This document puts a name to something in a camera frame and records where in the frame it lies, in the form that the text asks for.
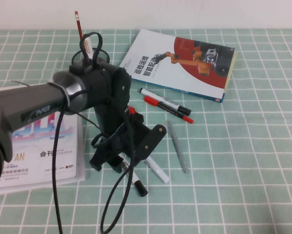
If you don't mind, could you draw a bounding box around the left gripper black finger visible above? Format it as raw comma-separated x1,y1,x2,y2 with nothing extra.
90,152,105,172
110,158,124,174

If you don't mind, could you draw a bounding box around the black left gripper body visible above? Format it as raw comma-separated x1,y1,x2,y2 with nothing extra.
93,113,144,162

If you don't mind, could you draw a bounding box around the red and black pen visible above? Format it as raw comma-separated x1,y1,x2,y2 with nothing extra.
144,95,194,124

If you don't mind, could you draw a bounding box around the grey pen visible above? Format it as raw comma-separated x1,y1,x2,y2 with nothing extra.
166,120,190,174

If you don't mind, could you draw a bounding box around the black mesh pen holder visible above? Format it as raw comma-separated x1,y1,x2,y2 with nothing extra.
71,47,110,71

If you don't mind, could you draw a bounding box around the HEEC catalogue booklet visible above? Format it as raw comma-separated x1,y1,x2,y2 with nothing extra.
0,78,86,197

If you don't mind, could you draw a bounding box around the whiteboard marker with black cap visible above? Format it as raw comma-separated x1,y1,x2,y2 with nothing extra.
121,158,149,197

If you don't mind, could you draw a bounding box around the white paint marker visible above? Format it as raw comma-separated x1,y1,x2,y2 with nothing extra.
145,156,170,184

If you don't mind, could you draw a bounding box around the white marker with black cap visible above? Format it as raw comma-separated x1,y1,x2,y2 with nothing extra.
139,88,192,117

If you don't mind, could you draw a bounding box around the HEEC show catalogue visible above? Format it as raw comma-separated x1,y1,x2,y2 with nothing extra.
0,80,78,189

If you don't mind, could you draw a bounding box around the robot cover book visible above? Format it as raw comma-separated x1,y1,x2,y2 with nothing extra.
118,29,238,104

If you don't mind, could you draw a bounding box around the white marker with red print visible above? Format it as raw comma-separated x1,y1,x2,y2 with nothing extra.
83,35,94,60

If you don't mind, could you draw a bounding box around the green checkered tablecloth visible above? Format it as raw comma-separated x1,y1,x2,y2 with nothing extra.
0,29,292,234

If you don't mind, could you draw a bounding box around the red pencil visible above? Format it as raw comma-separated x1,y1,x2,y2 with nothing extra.
74,11,84,41

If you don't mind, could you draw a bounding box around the looped thin black cable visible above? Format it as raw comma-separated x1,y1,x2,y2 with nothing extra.
99,107,137,234

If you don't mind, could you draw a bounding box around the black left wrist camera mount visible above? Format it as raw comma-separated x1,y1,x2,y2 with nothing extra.
135,124,166,163

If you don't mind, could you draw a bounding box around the thick black cable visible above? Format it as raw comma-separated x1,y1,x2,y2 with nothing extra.
51,104,71,234

